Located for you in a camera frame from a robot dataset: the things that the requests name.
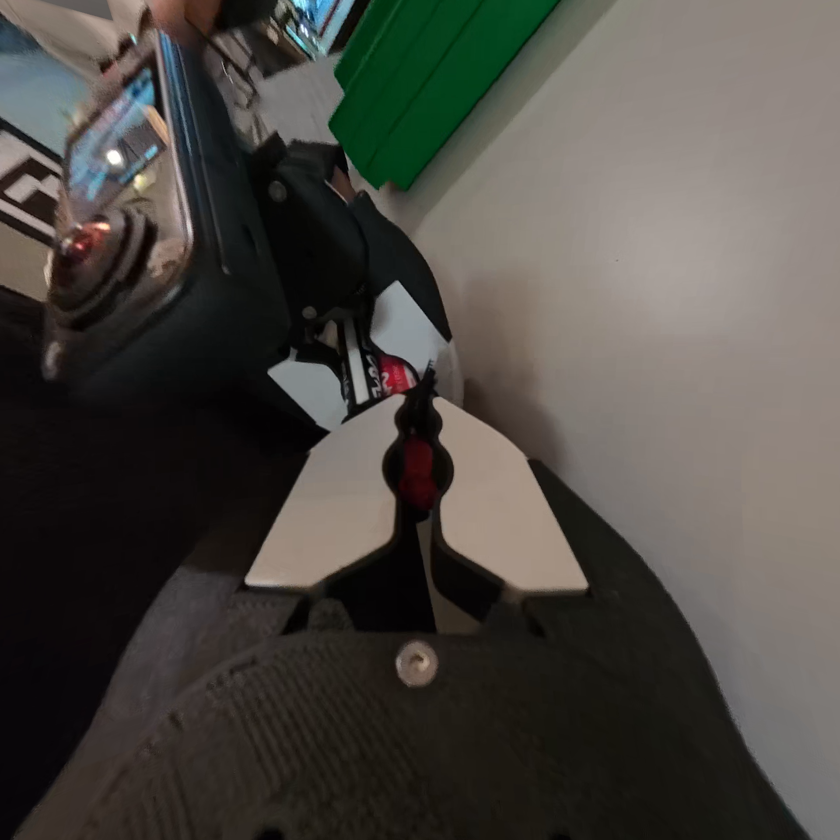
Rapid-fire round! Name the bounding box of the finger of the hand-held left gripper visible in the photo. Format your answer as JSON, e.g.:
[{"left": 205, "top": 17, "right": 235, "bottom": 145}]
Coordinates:
[
  {"left": 364, "top": 281, "right": 466, "bottom": 411},
  {"left": 268, "top": 354, "right": 352, "bottom": 434}
]

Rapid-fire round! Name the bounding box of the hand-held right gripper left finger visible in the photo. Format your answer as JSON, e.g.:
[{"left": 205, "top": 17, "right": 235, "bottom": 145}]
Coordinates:
[{"left": 244, "top": 395, "right": 403, "bottom": 589}]

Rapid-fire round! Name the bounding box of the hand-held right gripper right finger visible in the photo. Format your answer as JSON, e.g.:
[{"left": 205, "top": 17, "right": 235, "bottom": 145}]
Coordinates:
[{"left": 427, "top": 395, "right": 589, "bottom": 597}]

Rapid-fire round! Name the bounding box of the red dry erase marker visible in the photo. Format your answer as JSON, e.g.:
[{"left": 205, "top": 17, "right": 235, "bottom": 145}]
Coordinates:
[{"left": 382, "top": 353, "right": 439, "bottom": 514}]

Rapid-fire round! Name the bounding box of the black dry erase marker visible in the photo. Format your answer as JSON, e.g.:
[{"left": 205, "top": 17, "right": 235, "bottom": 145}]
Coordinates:
[{"left": 335, "top": 320, "right": 389, "bottom": 424}]

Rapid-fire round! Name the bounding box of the black velcro strap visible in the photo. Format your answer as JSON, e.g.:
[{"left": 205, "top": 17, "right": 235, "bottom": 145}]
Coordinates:
[{"left": 394, "top": 366, "right": 442, "bottom": 439}]

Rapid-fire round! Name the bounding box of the framed black-white tag sign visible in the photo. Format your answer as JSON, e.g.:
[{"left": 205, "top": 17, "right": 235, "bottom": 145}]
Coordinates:
[{"left": 0, "top": 117, "right": 67, "bottom": 247}]

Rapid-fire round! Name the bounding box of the green plastic bin stack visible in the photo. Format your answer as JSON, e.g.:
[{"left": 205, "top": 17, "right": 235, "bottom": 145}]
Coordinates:
[{"left": 327, "top": 0, "right": 564, "bottom": 193}]

